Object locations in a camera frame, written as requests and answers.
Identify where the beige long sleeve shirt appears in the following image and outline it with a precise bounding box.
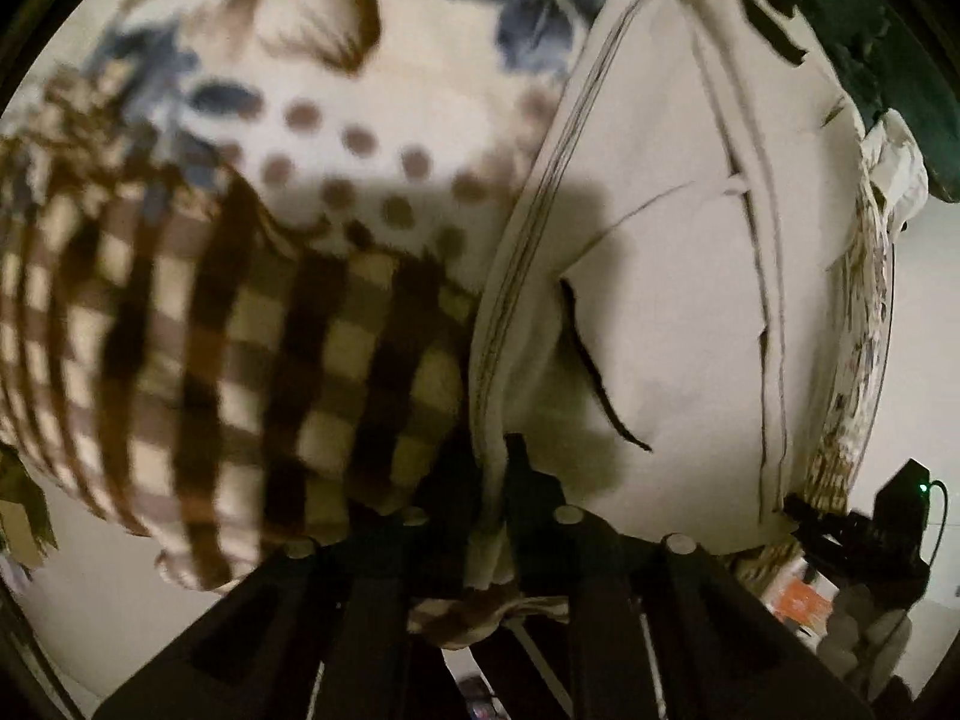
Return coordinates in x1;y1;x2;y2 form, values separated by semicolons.
466;0;866;589

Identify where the white crumpled small cloth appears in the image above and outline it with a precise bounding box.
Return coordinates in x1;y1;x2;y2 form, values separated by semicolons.
862;109;929;241

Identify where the floral bed quilt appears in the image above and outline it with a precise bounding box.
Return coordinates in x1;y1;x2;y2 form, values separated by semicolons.
2;0;890;647

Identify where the dark green plush blanket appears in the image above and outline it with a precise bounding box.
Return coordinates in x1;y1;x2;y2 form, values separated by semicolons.
800;0;958;203

